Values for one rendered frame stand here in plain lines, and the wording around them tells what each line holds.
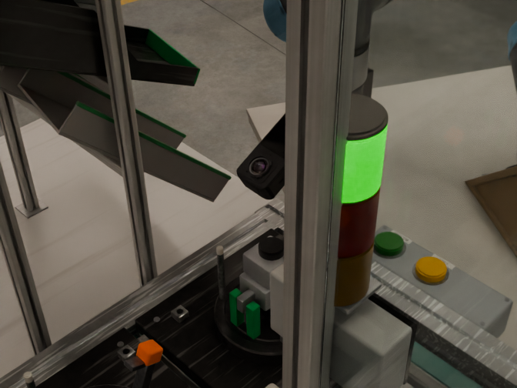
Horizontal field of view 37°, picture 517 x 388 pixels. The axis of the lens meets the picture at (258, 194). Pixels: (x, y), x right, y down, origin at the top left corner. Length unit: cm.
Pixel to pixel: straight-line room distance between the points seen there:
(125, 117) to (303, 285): 41
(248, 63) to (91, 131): 251
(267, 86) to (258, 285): 240
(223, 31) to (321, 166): 321
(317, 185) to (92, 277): 75
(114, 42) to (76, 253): 47
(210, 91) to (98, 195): 193
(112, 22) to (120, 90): 8
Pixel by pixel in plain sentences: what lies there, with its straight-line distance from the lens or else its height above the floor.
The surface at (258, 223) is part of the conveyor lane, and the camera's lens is 110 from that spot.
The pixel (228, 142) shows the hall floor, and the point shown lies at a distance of 292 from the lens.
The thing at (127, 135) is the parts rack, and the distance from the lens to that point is 91.
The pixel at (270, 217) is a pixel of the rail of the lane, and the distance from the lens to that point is 111.
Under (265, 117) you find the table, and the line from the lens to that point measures 150.
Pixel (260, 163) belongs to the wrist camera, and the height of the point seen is 121.
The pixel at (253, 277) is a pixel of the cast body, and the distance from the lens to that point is 88.
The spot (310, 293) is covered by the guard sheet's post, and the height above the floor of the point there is 129.
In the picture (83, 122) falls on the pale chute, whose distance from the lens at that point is 92.
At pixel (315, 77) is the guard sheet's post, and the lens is 44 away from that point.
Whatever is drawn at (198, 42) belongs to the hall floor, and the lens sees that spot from 359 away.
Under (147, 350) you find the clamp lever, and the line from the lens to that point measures 80.
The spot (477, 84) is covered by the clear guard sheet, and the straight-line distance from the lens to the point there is 39.
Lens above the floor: 169
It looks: 39 degrees down
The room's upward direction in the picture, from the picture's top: 1 degrees counter-clockwise
